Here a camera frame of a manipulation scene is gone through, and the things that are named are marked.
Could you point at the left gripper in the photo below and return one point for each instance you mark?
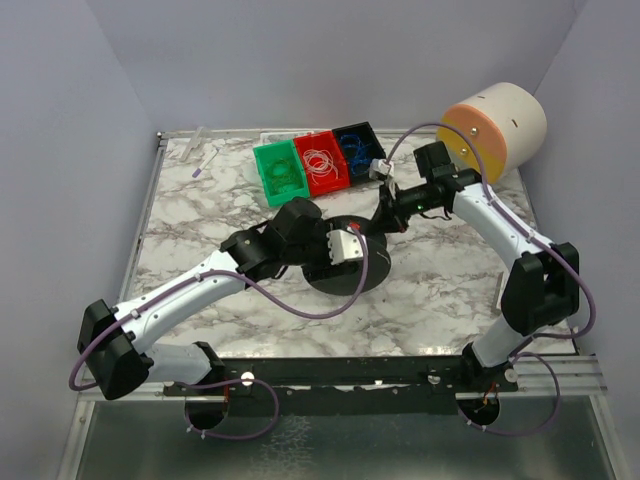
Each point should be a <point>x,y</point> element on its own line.
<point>320,270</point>

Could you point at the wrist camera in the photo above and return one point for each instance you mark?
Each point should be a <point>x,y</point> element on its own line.
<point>344,246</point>
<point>381,169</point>

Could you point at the small white box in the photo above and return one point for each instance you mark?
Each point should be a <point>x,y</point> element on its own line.
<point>500,286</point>

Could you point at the green plastic bin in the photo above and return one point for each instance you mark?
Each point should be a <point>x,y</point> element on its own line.
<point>281,173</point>

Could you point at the purple capped marker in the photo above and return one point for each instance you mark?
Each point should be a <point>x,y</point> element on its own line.
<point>204,163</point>

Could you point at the black spool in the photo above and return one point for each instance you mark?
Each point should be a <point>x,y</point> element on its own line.
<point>379,261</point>

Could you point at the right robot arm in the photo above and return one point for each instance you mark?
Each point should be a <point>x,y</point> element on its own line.
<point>540,291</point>

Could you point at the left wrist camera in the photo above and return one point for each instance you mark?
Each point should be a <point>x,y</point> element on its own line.
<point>344,246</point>

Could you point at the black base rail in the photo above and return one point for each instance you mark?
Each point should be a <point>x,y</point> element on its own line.
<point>342,386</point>

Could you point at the red plastic bin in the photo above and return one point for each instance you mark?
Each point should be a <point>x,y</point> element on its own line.
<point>323,163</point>

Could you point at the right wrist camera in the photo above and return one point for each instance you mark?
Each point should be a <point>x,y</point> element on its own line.
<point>381,169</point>

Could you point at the large cylinder drum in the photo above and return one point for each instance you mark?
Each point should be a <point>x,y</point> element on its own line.
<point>504,122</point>

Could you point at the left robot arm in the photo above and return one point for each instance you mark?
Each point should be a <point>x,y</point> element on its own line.
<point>119,344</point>

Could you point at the white label card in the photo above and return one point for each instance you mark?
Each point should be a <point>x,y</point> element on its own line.
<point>279,136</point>

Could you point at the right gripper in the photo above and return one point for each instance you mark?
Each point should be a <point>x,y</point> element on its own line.
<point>385,208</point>

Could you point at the black plastic bin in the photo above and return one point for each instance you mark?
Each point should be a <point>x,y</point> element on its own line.
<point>359,145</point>

